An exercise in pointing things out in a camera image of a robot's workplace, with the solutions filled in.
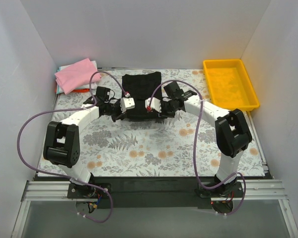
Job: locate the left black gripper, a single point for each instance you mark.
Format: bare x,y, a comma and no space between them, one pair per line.
118,115

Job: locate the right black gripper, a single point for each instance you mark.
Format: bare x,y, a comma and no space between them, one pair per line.
164,112

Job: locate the black t-shirt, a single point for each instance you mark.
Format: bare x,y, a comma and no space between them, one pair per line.
141,88

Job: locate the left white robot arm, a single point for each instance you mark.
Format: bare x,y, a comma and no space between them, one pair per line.
62,142

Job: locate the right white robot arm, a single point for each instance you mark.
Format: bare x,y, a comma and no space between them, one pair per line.
232,132

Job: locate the orange folded t-shirt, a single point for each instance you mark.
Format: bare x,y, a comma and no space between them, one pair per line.
84,90

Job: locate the floral patterned table mat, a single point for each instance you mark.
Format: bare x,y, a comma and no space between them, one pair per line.
156,148

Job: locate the pink folded t-shirt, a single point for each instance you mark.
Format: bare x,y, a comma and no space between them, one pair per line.
75,75

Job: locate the teal folded t-shirt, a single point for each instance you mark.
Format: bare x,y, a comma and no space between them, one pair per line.
56,84

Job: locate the yellow plastic tray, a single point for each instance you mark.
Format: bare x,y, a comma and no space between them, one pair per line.
229,84

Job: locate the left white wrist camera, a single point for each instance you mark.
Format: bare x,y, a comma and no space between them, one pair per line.
127,104

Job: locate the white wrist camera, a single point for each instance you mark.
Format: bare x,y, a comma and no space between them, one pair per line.
127,104
153,104

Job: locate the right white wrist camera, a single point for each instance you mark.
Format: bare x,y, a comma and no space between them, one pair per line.
153,104

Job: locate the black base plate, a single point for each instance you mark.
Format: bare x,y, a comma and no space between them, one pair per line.
153,192

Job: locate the aluminium frame rail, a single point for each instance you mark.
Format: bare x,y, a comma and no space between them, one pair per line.
57,190

